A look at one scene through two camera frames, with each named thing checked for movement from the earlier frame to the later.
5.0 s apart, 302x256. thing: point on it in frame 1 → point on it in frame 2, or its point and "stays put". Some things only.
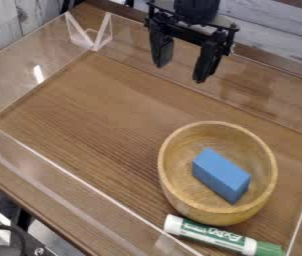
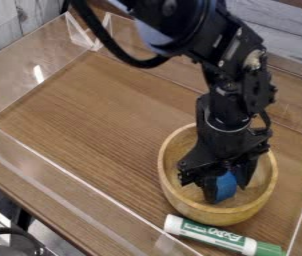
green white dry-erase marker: (219, 237) stays put
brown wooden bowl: (216, 172) stays put
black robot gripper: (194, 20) → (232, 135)
